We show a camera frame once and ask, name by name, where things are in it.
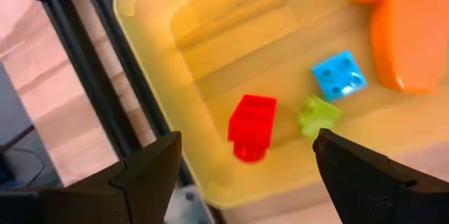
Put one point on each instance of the red toy block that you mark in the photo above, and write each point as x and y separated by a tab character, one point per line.
250	125

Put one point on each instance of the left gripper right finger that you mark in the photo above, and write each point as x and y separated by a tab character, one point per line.
379	196

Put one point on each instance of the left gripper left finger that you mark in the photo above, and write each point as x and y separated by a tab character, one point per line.
115	196

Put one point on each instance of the black table frame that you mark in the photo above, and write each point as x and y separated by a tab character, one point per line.
89	76

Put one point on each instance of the yellow translucent bin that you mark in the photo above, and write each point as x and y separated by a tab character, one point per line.
210	59

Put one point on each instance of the large orange toy block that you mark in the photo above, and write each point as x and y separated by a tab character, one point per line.
410	41

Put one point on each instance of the lime green brick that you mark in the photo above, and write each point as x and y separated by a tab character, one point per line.
317	115

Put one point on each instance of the light blue small brick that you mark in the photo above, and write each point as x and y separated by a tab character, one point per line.
336	76

